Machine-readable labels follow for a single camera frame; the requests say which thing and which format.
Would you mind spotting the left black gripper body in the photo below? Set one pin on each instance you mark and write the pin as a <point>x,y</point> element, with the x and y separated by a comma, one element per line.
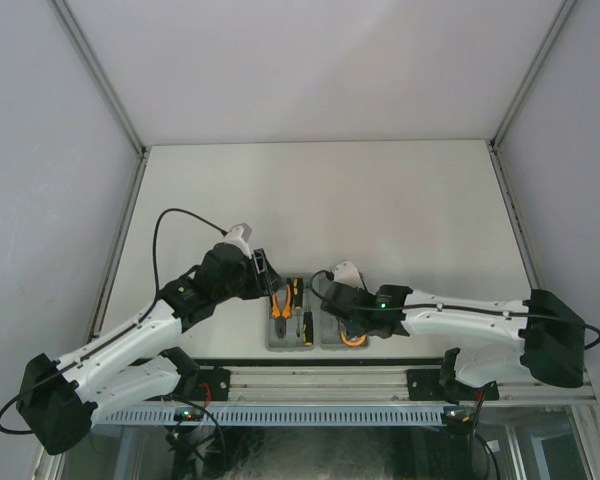
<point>250,284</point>

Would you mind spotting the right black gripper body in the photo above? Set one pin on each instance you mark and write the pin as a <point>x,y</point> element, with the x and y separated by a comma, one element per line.
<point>355,329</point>

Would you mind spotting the black yellow screwdriver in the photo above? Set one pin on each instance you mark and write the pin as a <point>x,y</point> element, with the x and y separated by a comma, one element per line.
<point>307,332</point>
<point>297,286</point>

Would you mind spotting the orange tape measure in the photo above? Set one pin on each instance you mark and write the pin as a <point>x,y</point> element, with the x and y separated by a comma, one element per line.
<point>353,342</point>

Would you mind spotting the orange black pliers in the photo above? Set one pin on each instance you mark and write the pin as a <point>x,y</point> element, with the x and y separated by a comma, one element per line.
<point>281,308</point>

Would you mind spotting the grey plastic tool case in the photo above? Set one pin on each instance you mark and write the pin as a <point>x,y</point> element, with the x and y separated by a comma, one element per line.
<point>327,328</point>

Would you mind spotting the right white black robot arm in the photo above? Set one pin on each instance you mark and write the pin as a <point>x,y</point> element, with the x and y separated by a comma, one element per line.
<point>540,335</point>

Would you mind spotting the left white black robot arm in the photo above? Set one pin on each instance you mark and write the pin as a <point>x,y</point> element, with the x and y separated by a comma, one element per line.
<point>63,398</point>

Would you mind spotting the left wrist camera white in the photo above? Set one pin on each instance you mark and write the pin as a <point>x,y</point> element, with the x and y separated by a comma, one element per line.
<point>238,236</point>

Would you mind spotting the aluminium front rail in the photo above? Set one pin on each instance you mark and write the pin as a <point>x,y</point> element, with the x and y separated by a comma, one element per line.
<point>332,384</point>

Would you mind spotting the blue slotted cable duct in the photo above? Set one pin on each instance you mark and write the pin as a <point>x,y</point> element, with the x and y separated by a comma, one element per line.
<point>278,416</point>

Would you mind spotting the left aluminium frame post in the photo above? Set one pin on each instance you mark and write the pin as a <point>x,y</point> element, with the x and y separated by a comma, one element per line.
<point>76,36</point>

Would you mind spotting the aluminium frame post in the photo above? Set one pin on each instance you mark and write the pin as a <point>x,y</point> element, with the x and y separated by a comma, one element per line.
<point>535,68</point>
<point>76,36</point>

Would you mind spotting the right aluminium frame post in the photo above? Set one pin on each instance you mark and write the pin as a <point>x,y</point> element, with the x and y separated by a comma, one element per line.
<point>535,68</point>

